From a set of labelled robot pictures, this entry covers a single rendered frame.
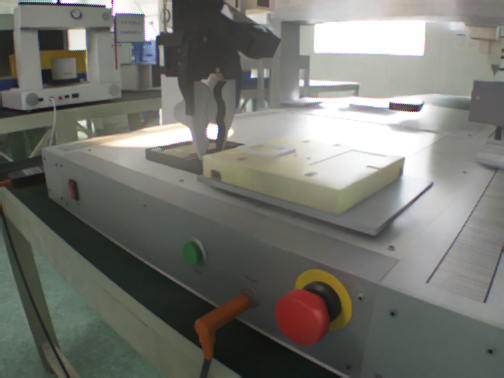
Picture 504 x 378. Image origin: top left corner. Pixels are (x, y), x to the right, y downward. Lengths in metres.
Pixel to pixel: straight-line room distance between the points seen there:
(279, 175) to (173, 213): 0.12
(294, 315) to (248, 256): 0.08
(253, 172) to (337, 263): 0.13
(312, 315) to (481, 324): 0.10
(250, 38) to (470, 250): 0.29
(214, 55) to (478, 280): 0.36
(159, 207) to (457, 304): 0.29
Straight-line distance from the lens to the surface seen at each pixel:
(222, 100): 0.48
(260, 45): 0.40
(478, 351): 0.25
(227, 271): 0.34
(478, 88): 0.70
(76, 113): 2.63
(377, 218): 0.31
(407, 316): 0.26
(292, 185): 0.32
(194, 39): 0.45
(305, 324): 0.25
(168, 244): 0.40
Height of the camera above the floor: 0.99
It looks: 19 degrees down
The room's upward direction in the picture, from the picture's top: straight up
